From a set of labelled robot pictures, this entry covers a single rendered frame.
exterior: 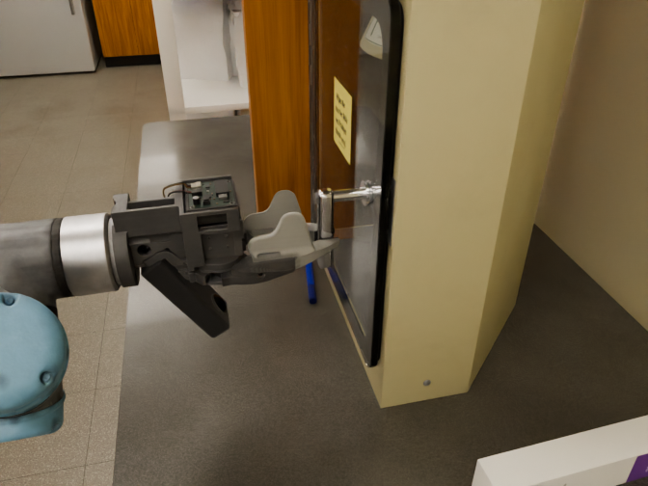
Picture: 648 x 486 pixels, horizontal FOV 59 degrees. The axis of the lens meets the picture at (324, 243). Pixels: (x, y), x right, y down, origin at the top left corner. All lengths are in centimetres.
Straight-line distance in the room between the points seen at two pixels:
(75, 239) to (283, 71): 42
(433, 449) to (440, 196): 28
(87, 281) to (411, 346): 34
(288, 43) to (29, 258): 46
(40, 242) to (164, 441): 27
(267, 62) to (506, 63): 41
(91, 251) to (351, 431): 34
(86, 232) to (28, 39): 506
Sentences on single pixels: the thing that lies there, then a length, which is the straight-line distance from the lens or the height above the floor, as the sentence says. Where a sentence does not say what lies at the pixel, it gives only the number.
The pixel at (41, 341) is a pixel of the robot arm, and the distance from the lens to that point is 41.
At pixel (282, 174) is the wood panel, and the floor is 107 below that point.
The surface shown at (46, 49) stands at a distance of 558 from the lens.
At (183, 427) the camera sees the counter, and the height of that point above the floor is 94.
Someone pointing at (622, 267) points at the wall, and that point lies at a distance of 98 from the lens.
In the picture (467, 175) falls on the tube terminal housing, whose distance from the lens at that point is 55.
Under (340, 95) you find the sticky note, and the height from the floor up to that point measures 126.
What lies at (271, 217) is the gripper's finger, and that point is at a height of 117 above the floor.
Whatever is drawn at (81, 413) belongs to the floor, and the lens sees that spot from 210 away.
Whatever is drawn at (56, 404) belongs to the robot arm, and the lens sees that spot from 56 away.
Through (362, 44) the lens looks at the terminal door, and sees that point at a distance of 56.
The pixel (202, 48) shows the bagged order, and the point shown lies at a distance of 189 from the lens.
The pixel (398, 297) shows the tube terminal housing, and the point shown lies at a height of 110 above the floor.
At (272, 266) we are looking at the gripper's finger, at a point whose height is 115.
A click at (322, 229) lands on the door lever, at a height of 117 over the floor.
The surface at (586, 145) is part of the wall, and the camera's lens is 102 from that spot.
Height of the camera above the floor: 147
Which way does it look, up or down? 33 degrees down
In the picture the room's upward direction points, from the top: straight up
